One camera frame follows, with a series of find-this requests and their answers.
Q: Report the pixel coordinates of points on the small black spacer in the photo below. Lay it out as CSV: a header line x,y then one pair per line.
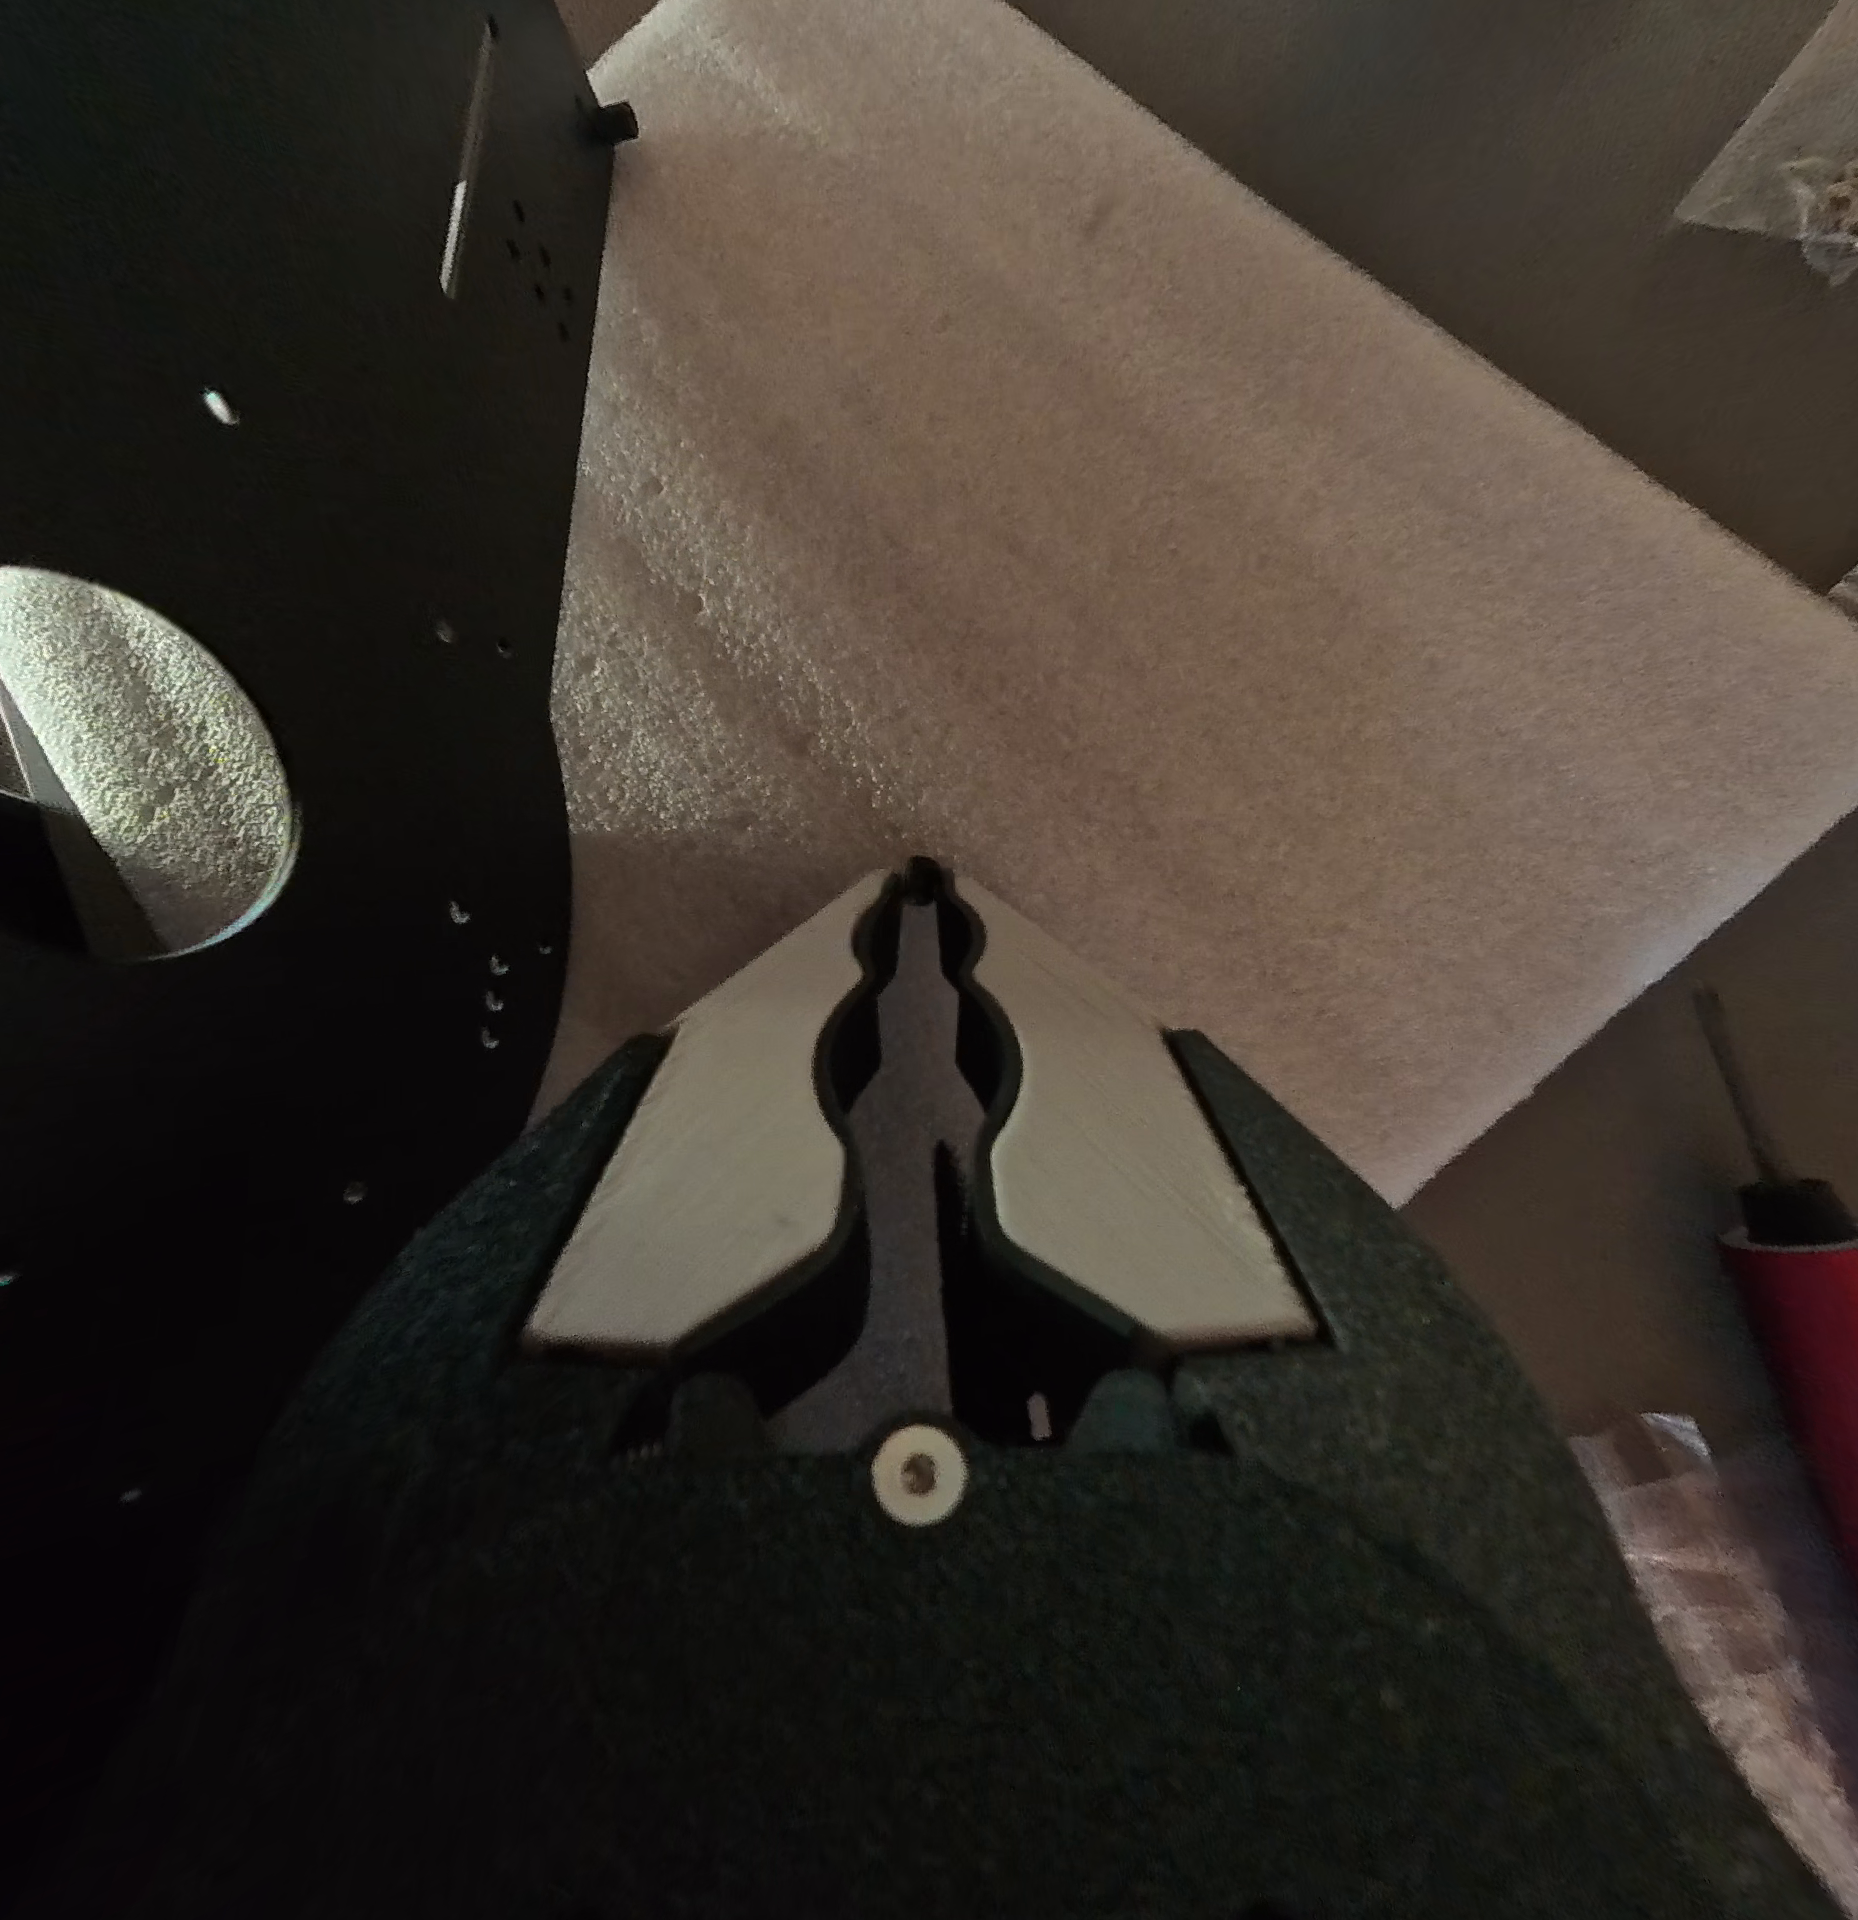
x,y
922,871

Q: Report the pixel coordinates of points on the large clear plastic bag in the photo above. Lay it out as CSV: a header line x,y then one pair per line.
x,y
1739,1650

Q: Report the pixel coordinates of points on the white foam sheet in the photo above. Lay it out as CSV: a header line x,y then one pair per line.
x,y
1168,600

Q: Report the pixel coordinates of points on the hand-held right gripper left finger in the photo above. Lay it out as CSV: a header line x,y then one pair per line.
x,y
705,1187

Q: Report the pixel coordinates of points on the dark grey desk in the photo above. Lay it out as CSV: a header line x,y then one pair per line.
x,y
1545,151

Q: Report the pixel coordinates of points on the black metal plate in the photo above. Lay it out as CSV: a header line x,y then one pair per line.
x,y
268,374

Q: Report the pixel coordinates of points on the scattered small hardware bags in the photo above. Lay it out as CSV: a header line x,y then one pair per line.
x,y
1814,196

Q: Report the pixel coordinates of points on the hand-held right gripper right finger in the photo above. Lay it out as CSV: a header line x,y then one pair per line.
x,y
1155,1187

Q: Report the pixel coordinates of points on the pink electric screwdriver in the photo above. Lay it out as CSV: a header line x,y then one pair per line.
x,y
1822,1349

